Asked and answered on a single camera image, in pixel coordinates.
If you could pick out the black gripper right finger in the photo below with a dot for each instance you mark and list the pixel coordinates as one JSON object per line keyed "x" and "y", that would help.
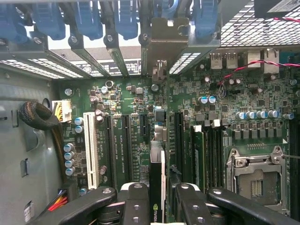
{"x": 194, "y": 211}

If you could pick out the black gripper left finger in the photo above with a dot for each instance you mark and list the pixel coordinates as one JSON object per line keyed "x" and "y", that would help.
{"x": 137, "y": 206}

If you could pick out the green RAM stick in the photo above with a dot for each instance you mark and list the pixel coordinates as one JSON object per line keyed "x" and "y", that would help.
{"x": 198, "y": 159}

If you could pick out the black RAM slot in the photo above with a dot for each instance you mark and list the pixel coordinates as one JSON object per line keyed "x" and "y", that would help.
{"x": 208, "y": 159}
{"x": 222, "y": 159}
{"x": 297, "y": 175}
{"x": 291, "y": 175}
{"x": 215, "y": 159}

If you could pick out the CPU socket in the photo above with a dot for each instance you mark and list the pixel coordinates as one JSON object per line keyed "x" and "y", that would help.
{"x": 256, "y": 185}

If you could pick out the metal socket cover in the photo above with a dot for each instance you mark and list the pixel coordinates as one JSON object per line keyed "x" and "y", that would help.
{"x": 243, "y": 164}

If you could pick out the white expansion slot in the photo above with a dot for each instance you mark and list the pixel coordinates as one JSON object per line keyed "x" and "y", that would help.
{"x": 91, "y": 145}

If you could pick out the short black expansion slot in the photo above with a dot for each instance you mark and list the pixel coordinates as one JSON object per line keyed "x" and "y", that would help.
{"x": 144, "y": 125}

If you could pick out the green motherboard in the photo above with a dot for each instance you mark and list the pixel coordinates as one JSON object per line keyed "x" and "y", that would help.
{"x": 131, "y": 98}

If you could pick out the black PC case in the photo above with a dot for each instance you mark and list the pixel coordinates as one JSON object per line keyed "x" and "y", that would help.
{"x": 35, "y": 164}

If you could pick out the thin metal locking lever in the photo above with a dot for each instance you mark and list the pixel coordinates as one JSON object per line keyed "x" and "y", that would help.
{"x": 291, "y": 156}

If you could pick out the white power connector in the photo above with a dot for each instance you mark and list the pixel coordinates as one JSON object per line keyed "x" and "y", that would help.
{"x": 65, "y": 110}

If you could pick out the perforated slot cover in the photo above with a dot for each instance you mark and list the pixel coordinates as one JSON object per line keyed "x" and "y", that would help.
{"x": 32, "y": 70}
{"x": 56, "y": 68}
{"x": 185, "y": 63}

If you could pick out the metal slot cover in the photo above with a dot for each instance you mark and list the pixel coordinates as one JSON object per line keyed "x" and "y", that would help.
{"x": 143, "y": 56}

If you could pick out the blue slot retainer clip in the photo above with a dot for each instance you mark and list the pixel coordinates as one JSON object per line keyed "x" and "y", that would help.
{"x": 167, "y": 7}
{"x": 11, "y": 28}
{"x": 49, "y": 21}
{"x": 206, "y": 21}
{"x": 89, "y": 21}
{"x": 126, "y": 21}

